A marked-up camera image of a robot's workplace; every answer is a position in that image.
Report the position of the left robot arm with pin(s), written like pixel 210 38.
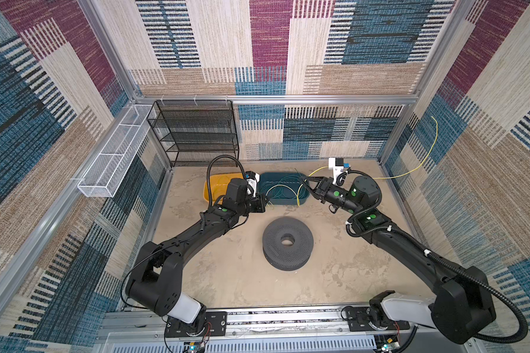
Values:
pixel 155 282

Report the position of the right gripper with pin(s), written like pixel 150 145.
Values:
pixel 321 188

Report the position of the black wire mesh shelf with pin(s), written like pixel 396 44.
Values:
pixel 194 133

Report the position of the white wire mesh basket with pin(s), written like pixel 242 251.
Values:
pixel 105 175

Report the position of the dark grey perforated spool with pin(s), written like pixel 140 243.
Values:
pixel 287 244

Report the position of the yellow plastic bin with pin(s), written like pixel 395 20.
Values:
pixel 219 183

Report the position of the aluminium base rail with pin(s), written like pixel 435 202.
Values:
pixel 316 328

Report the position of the teal plastic bin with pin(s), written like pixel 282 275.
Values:
pixel 283 188

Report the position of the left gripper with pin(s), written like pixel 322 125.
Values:
pixel 260 203

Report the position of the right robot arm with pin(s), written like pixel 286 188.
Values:
pixel 463 304

